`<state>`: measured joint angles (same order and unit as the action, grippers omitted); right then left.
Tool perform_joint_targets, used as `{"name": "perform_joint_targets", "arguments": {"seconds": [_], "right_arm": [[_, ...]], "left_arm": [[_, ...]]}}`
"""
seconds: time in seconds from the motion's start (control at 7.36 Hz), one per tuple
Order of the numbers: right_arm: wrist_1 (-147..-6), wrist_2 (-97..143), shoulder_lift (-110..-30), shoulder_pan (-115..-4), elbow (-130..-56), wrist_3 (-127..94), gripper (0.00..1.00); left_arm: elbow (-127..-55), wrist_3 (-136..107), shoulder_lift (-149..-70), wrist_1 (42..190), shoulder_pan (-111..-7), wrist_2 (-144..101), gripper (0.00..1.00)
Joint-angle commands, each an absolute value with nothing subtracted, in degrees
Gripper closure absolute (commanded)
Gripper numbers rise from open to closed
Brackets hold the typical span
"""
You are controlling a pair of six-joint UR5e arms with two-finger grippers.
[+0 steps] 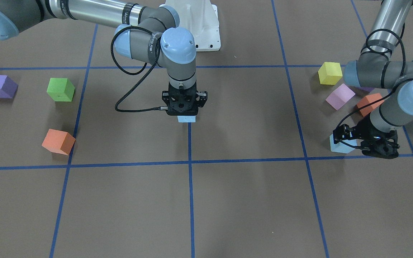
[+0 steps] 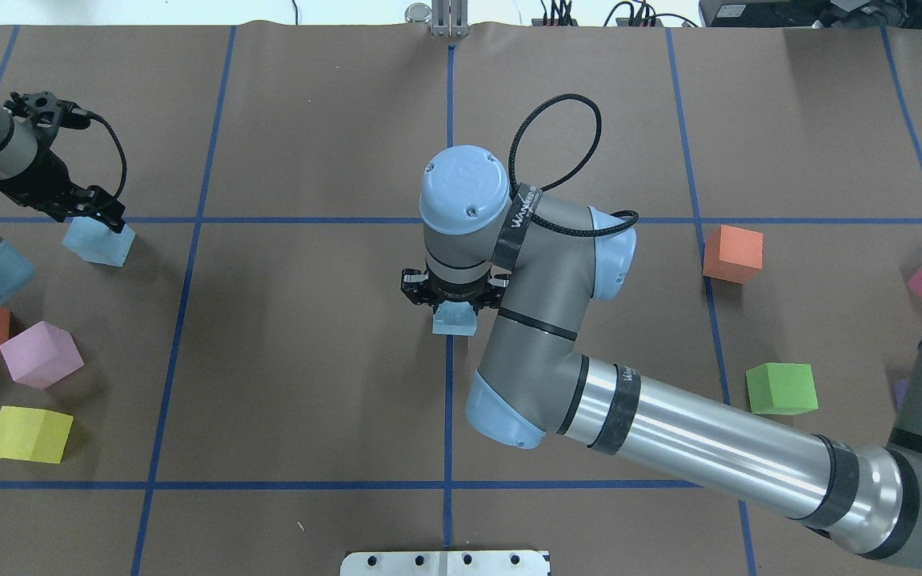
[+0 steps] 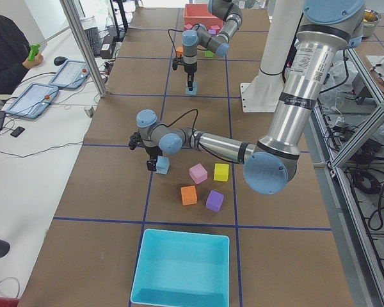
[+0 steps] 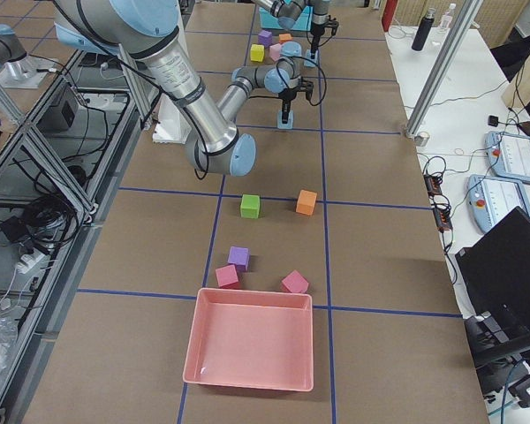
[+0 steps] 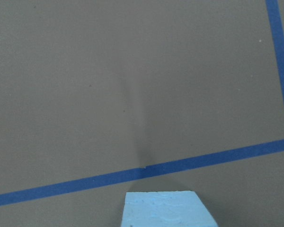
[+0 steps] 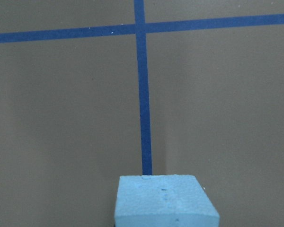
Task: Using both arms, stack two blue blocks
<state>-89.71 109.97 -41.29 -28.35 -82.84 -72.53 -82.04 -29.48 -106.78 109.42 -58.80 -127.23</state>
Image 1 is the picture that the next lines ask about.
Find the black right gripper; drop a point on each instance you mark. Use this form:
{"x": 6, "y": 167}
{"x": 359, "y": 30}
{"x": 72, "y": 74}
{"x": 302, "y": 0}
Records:
{"x": 202, "y": 99}

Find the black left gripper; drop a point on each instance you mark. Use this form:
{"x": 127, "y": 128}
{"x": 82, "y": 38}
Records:
{"x": 365, "y": 130}

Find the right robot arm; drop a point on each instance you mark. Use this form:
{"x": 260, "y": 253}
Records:
{"x": 149, "y": 35}

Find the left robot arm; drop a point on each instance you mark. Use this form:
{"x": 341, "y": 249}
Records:
{"x": 382, "y": 64}

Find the pink lilac foam block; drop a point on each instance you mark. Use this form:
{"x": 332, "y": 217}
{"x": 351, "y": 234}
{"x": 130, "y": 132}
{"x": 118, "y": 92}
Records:
{"x": 340, "y": 96}

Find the orange foam block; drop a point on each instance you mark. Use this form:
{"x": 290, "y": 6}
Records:
{"x": 369, "y": 99}
{"x": 57, "y": 141}

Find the purple foam block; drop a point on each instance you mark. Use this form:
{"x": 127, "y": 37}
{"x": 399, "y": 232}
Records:
{"x": 366, "y": 89}
{"x": 8, "y": 87}

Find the yellow foam block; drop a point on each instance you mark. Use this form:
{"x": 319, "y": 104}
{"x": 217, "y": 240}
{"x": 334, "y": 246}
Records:
{"x": 330, "y": 73}

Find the green foam block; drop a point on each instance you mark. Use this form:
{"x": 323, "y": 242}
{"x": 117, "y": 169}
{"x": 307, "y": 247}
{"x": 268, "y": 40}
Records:
{"x": 61, "y": 89}

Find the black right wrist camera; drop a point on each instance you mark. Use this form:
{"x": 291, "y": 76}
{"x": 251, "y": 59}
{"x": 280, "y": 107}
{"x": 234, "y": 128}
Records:
{"x": 201, "y": 98}

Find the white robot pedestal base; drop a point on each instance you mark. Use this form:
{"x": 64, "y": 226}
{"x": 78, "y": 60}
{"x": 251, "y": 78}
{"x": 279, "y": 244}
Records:
{"x": 200, "y": 17}

